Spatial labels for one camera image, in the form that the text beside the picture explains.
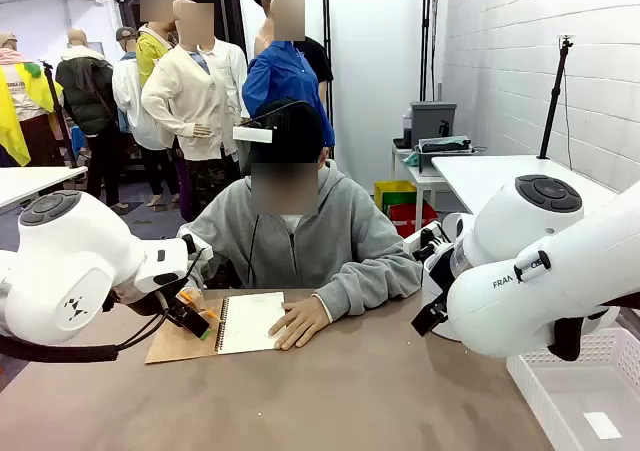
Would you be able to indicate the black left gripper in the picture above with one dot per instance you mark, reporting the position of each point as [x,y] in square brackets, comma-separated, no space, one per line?
[184,315]

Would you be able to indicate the spiral notebook brown cover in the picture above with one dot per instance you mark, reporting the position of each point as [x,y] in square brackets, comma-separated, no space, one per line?
[245,321]

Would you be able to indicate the mannequin in white shirt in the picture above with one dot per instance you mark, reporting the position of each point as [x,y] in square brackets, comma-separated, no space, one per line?
[127,96]

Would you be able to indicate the yellow bin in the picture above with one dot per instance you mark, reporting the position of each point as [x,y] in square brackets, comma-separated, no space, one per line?
[395,188]

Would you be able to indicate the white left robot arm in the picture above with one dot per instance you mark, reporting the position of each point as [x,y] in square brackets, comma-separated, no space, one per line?
[65,251]

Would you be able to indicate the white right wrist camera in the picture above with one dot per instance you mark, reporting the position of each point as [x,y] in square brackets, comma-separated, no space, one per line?
[417,238]

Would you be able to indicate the person's left hand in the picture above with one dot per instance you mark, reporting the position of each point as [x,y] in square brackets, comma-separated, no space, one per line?
[300,321]

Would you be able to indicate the person in grey hoodie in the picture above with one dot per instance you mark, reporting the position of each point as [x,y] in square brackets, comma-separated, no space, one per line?
[325,241]

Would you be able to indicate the red bin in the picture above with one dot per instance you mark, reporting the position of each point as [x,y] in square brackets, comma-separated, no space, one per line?
[412,218]

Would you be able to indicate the black light stand pole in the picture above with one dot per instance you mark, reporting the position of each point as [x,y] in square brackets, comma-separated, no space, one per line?
[429,36]
[327,46]

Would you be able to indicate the mannequin in yellow raincoat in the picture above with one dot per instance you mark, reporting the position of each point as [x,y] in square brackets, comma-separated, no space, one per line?
[20,101]

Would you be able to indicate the small white table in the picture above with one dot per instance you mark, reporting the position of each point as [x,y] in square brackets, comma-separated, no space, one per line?
[422,181]

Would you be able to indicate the black cap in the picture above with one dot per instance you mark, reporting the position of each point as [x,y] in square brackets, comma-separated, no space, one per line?
[290,136]

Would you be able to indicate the mannequin in yellow jacket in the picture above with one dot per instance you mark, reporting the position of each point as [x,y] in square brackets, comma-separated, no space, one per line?
[150,53]

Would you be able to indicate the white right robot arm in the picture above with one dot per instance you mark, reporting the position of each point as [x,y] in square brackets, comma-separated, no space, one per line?
[550,251]

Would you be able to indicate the mannequin in cream cardigan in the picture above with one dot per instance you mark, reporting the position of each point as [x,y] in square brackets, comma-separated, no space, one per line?
[195,91]

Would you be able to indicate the person's left forearm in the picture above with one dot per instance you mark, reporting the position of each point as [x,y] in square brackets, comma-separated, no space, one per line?
[370,283]

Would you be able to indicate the grey tray with green items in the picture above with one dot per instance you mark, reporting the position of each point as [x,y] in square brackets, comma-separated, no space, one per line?
[442,148]

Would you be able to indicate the large white table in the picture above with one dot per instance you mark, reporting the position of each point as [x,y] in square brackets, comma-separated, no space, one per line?
[490,176]

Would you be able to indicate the white perforated plastic basket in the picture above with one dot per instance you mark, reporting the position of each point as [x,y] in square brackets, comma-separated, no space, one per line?
[560,401]

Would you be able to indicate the black tripod with white head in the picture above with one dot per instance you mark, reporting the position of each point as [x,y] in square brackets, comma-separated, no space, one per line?
[552,106]

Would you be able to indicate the white lidded trash bin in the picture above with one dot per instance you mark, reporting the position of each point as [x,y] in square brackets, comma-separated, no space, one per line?
[445,332]

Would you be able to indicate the white side table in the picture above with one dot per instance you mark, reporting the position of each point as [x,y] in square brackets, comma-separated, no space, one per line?
[35,181]

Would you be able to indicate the green bin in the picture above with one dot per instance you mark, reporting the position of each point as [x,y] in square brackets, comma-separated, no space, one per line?
[405,198]

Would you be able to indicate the orange pencil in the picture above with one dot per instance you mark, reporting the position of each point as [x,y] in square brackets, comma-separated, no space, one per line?
[210,314]

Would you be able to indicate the grey box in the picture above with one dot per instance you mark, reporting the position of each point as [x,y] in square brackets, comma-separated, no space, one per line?
[432,121]

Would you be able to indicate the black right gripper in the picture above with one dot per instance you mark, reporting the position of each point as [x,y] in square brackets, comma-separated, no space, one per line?
[440,281]

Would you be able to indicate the mannequin in blue shirt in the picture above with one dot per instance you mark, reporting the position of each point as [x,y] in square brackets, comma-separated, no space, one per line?
[285,81]

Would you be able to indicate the white head-mounted camera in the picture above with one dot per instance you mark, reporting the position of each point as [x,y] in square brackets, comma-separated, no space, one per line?
[252,133]

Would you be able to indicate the person's right hand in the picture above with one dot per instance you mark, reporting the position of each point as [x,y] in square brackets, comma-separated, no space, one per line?
[195,298]

